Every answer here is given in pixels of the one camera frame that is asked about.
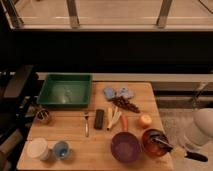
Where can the black dish brush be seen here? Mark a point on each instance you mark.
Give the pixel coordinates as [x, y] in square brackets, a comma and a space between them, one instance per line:
[182, 153]

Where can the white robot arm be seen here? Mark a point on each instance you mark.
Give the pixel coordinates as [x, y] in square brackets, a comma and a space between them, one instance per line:
[194, 135]

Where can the purple bowl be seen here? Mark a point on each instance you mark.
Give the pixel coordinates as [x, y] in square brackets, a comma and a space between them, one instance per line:
[125, 147]

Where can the red bowl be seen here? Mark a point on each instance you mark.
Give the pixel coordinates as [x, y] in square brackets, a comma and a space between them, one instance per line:
[154, 143]

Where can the blue cloth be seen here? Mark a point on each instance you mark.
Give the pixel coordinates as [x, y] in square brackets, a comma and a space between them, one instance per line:
[111, 93]

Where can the black rectangular block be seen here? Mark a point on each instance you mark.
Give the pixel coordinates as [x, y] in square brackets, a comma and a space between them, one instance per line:
[99, 118]

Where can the orange carrot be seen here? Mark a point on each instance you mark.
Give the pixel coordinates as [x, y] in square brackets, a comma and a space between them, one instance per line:
[124, 122]

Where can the metal fork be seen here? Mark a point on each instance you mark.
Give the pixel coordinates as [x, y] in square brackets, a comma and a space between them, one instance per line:
[86, 116]

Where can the green plastic tray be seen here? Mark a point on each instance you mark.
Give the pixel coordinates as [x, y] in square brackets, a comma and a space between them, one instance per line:
[66, 91]

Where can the orange apple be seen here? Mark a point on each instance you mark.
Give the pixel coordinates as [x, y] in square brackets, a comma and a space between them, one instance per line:
[145, 121]

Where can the blue glass cup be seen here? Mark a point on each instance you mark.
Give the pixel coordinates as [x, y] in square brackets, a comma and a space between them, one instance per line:
[61, 150]

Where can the white cup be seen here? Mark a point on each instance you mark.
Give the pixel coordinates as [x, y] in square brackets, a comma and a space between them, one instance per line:
[38, 149]

